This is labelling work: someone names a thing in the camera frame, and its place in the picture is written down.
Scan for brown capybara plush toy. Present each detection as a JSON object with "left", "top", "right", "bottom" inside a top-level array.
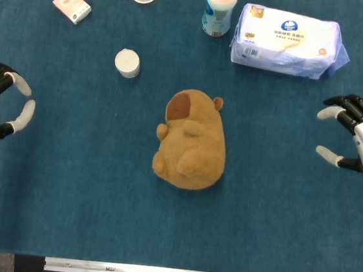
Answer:
[{"left": 150, "top": 86, "right": 233, "bottom": 195}]

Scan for large tissue pack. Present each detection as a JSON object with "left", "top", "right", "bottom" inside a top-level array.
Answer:
[{"left": 226, "top": 1, "right": 355, "bottom": 84}]

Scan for pink pocket tissue pack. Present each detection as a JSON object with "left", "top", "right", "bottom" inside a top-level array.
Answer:
[{"left": 50, "top": 0, "right": 93, "bottom": 27}]

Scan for white round lidded jar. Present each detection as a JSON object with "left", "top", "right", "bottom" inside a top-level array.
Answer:
[{"left": 112, "top": 47, "right": 143, "bottom": 80}]

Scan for white drink bottle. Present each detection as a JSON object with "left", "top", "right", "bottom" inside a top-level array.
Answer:
[{"left": 200, "top": 0, "right": 238, "bottom": 40}]

